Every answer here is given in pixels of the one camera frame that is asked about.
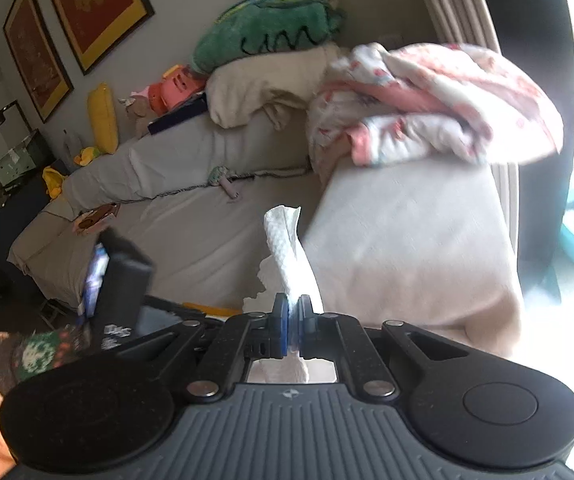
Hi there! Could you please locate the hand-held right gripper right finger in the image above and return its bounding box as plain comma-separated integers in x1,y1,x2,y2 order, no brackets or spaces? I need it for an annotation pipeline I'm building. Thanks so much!
301,296,472,402

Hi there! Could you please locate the beige plush toy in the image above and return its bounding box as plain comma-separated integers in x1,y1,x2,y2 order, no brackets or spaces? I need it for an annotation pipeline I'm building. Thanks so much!
119,97,155,138

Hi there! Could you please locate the yellow plush pillow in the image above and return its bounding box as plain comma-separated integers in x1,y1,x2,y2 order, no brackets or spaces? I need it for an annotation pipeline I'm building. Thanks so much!
87,83,119,155

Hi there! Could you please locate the pink floral blanket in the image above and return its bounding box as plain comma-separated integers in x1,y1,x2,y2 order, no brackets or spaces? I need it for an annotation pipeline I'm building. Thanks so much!
307,42,565,171

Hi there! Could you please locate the snack packet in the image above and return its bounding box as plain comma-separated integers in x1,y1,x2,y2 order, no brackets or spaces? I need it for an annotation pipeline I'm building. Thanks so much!
73,203,120,233

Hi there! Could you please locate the yellow cloth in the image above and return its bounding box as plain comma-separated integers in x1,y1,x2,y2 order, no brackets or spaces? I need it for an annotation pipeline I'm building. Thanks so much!
42,165,68,198

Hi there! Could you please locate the glass cabinet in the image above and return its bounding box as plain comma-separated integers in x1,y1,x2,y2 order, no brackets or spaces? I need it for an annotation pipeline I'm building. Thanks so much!
0,100,52,241

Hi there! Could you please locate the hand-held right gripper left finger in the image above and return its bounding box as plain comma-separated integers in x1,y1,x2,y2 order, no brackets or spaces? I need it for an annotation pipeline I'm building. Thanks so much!
117,294,290,403

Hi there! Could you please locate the dark flat tray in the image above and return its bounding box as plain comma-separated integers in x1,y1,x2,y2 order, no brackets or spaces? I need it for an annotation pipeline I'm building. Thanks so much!
147,92,208,136

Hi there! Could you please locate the green plush pillow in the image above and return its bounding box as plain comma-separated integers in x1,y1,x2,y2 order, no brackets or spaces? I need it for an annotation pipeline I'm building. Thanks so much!
190,0,348,75

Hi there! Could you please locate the beige folded blanket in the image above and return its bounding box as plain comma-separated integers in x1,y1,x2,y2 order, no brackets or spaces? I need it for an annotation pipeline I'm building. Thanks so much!
206,42,342,130

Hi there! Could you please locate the wide red framed picture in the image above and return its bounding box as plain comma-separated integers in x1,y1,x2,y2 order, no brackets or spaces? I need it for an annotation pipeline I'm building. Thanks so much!
38,0,156,76

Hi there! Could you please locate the pink plastic toy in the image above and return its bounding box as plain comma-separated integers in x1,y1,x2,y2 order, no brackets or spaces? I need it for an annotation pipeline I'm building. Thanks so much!
132,64,208,115

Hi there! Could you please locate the yellow duck plush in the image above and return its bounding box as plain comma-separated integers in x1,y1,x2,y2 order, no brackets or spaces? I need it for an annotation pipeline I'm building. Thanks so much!
74,146,102,167

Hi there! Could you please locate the white paper tissue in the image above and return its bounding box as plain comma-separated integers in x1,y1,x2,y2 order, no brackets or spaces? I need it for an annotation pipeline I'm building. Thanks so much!
243,205,325,386

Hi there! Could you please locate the narrow red framed picture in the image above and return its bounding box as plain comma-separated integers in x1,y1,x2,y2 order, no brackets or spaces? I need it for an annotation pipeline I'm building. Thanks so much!
3,0,75,123

